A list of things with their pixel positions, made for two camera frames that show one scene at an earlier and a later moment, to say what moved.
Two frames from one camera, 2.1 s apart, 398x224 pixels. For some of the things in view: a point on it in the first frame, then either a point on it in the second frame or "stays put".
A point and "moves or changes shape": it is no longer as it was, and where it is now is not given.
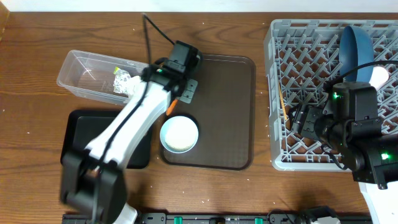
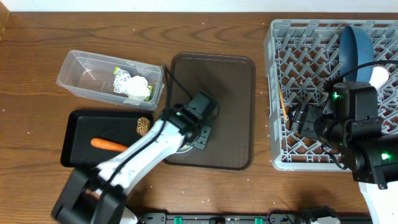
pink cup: x=379 y=76 stays put
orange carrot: x=171 y=107 moves or changes shape
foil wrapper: x=122 y=79 stays put
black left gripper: x=182 y=90 → x=203 y=137
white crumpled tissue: x=135 y=87 stays put
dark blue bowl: x=356 y=48 stays put
